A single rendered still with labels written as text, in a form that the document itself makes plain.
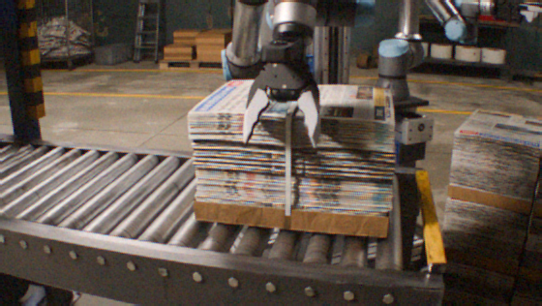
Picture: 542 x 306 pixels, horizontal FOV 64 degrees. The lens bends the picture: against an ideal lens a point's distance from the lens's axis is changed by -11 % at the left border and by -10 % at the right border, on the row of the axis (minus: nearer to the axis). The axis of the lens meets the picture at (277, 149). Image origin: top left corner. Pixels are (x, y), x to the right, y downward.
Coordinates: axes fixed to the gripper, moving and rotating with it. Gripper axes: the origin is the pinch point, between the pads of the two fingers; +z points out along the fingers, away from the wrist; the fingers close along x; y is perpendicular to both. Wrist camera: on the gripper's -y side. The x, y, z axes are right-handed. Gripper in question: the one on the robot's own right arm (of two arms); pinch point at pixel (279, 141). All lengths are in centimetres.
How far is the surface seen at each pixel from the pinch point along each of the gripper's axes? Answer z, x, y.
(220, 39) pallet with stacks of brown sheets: -265, 220, 563
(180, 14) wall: -348, 330, 639
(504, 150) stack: -16, -56, 70
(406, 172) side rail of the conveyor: -4, -24, 48
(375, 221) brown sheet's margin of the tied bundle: 10.7, -16.4, 14.7
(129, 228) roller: 17.0, 31.0, 12.4
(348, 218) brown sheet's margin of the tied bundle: 10.5, -11.6, 14.6
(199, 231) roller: 15.9, 17.2, 16.0
